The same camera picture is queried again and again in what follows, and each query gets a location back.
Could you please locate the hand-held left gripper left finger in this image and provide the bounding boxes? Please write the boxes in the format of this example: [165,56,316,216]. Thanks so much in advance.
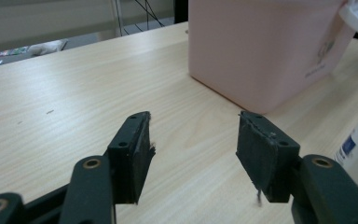
[106,111,157,205]

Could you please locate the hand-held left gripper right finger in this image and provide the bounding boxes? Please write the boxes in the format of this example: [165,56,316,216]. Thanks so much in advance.
[236,111,301,203]

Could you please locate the pink plastic storage box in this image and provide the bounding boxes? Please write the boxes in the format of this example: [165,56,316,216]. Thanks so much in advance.
[187,0,358,115]

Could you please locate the clear plastic bag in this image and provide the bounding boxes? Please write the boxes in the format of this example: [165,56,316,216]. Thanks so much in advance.
[27,39,69,58]

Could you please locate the colourful packets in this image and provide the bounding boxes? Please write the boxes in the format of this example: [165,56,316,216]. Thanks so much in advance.
[0,46,30,70]

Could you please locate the black floor cables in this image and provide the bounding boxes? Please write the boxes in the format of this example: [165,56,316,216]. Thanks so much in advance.
[115,0,166,33]

